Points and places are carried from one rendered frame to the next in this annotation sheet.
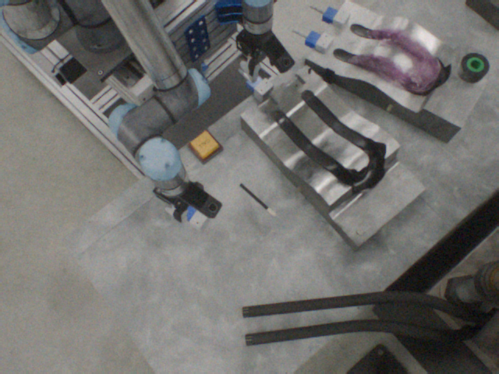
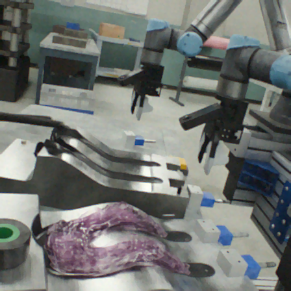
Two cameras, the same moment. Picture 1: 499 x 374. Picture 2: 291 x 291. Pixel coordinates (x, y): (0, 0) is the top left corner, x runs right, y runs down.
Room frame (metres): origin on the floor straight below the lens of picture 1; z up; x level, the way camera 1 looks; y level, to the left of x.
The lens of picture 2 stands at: (1.00, -1.01, 1.27)
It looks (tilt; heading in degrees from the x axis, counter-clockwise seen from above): 19 degrees down; 117
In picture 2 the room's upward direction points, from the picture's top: 12 degrees clockwise
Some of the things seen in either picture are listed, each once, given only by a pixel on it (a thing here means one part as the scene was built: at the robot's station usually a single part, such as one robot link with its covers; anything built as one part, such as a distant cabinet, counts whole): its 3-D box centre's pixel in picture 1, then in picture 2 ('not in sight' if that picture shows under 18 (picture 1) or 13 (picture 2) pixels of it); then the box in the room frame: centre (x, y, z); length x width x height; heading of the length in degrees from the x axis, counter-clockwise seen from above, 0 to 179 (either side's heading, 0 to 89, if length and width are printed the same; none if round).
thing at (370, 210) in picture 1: (330, 151); (92, 167); (0.48, -0.27, 0.87); 0.50 x 0.26 x 0.14; 31
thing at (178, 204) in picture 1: (175, 188); (149, 79); (0.37, 0.16, 1.07); 0.09 x 0.08 x 0.12; 49
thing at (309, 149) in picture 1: (332, 139); (100, 152); (0.50, -0.27, 0.92); 0.35 x 0.16 x 0.09; 31
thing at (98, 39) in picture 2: not in sight; (115, 60); (-2.83, 4.65, 0.47); 1.10 x 0.52 x 0.94; 49
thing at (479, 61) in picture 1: (472, 68); (2, 242); (0.65, -0.70, 0.93); 0.08 x 0.08 x 0.04
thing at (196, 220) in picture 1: (186, 211); (139, 140); (0.38, 0.17, 0.83); 0.13 x 0.05 x 0.05; 49
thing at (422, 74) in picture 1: (398, 57); (117, 236); (0.74, -0.52, 0.90); 0.26 x 0.18 x 0.08; 49
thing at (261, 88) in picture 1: (253, 82); (208, 199); (0.77, -0.08, 0.83); 0.13 x 0.05 x 0.05; 37
